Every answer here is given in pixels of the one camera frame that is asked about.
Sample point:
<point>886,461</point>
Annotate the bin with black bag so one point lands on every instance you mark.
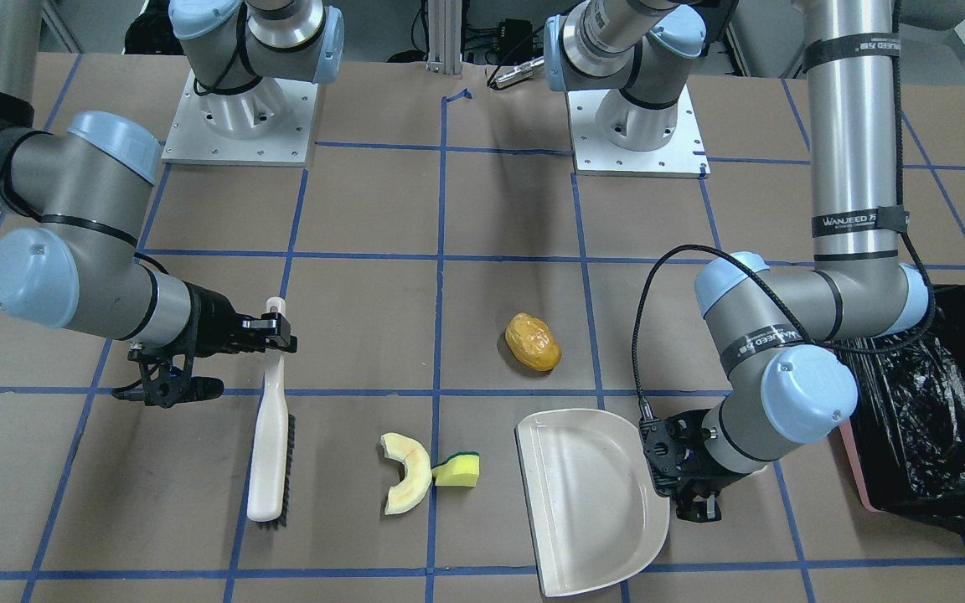
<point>906,439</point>

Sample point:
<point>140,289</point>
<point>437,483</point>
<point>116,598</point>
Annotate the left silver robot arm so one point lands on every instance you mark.
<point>777,333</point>

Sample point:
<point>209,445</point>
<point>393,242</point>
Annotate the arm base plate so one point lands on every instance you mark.
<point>267,125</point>
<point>612,137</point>

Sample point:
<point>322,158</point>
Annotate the pale melon slice toy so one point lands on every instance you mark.
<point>414,486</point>

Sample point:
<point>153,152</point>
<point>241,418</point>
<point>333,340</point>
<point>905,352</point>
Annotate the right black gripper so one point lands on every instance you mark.
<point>209,321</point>

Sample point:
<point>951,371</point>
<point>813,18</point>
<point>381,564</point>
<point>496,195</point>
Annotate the yellow potato toy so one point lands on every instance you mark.
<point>532,343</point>

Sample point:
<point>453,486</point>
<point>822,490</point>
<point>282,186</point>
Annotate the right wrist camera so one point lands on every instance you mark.
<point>163,384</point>

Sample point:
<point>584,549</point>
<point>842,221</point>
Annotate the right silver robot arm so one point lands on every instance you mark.
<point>86,190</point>

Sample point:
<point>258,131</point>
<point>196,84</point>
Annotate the yellow green sponge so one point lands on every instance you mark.
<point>458,470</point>

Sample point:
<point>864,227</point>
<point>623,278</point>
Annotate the beige brush black bristles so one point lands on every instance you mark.
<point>271,458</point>

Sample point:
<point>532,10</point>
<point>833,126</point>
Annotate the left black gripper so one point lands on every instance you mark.
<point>698,503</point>

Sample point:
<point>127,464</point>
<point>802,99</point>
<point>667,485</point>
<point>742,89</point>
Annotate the beige plastic dustpan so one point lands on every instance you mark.
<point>595,517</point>

